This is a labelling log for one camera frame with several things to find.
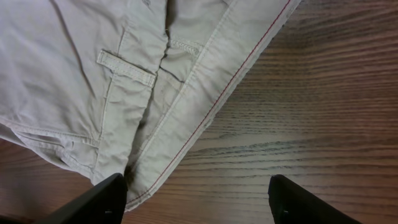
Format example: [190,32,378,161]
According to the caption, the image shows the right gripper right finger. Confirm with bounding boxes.
[268,174,360,224]

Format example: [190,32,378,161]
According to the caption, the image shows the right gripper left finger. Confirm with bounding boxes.
[37,173,127,224]

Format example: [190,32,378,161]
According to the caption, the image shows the beige shorts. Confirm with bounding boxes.
[1,0,299,211]

